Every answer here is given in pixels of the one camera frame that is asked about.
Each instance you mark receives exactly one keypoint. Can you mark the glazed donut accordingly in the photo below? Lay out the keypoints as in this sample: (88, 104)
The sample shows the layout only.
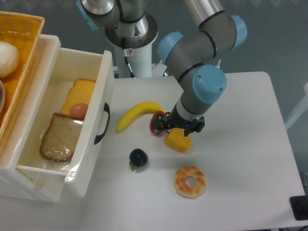
(189, 182)

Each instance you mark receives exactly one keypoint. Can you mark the yellow bell pepper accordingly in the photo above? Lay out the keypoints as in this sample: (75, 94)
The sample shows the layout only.
(177, 141)

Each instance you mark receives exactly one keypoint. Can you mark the white bracket behind table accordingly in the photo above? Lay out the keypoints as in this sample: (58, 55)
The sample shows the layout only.
(218, 64)

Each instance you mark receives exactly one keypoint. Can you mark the yellow cheese slice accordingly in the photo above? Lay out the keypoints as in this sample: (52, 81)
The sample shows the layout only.
(80, 92)

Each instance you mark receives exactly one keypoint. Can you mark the white bun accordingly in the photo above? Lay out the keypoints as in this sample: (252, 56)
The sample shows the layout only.
(9, 59)

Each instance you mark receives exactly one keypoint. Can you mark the brown bread slice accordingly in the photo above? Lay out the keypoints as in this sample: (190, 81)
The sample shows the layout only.
(59, 141)

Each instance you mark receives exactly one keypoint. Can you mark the black device at table edge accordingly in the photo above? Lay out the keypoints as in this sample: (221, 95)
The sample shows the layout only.
(299, 206)

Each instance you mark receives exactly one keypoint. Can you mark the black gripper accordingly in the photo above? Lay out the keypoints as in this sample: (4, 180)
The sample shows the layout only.
(179, 121)

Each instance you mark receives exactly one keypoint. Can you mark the white metal frame right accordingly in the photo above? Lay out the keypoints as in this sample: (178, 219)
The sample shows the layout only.
(298, 110)

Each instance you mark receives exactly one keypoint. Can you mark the white drawer cabinet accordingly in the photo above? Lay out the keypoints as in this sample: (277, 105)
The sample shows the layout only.
(15, 183)

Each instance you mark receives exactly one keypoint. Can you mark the brown egg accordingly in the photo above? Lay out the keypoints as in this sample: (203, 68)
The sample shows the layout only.
(78, 110)

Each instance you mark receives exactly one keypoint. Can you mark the red bell pepper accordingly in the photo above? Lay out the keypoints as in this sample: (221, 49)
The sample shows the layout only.
(152, 124)

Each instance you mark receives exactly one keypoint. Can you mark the orange woven basket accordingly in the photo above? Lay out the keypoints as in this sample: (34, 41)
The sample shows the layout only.
(22, 31)

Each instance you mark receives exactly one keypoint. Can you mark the dark purple mangosteen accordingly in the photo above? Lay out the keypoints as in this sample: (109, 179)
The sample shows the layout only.
(137, 158)

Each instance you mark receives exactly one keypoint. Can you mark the yellow banana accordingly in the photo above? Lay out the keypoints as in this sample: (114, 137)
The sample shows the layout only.
(136, 111)

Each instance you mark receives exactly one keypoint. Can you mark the black top drawer handle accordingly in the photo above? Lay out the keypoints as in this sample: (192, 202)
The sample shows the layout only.
(99, 137)

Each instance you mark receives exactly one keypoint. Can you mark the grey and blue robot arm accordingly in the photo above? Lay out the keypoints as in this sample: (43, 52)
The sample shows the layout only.
(187, 58)

